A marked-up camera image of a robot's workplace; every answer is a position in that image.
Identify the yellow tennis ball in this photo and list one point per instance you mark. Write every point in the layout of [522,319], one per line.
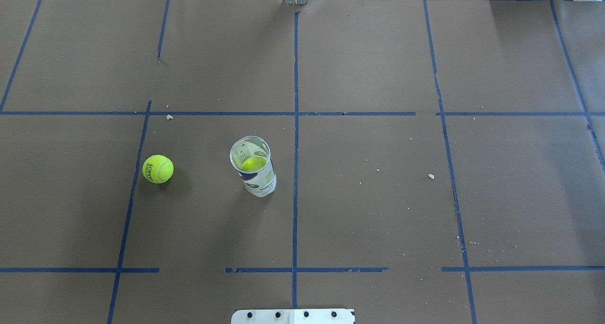
[253,164]
[157,169]

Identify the yellow tennis ball inside can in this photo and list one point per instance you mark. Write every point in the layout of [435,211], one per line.
[253,164]

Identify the clear tennis ball can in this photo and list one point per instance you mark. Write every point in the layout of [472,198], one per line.
[259,183]

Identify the white pillar with base plate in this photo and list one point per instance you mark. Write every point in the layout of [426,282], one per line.
[294,316]

